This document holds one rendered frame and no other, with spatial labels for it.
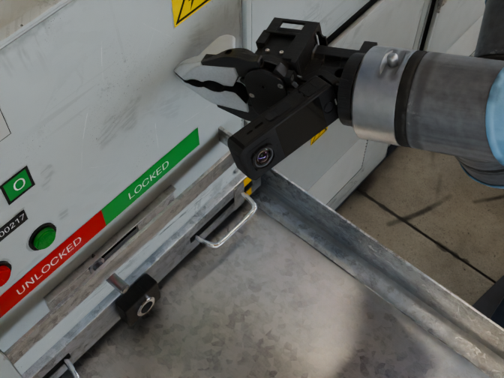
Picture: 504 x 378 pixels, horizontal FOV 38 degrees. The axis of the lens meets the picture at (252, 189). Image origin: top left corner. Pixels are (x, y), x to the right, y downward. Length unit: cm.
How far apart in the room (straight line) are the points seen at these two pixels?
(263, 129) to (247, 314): 44
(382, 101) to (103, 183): 33
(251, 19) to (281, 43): 39
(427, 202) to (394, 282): 114
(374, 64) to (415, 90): 5
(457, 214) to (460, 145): 155
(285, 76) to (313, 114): 5
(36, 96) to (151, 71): 15
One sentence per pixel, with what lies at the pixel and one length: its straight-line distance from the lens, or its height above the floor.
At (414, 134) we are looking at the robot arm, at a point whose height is 129.
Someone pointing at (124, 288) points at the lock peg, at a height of 102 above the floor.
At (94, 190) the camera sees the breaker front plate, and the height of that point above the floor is 114.
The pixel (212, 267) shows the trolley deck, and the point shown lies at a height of 85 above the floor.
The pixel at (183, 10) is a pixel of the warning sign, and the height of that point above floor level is 129.
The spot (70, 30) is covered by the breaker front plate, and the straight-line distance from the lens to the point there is 66.
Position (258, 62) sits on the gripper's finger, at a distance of 71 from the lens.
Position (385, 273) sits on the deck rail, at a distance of 109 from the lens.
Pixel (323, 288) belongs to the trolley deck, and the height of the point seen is 85.
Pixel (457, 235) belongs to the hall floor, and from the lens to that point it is 217.
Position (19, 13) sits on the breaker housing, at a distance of 64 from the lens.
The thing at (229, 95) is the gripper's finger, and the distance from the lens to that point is 77.
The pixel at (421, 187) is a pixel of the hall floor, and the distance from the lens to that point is 224.
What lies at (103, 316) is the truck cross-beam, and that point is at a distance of 100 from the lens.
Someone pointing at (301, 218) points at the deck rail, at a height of 85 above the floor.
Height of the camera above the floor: 181
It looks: 56 degrees down
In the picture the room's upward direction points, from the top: straight up
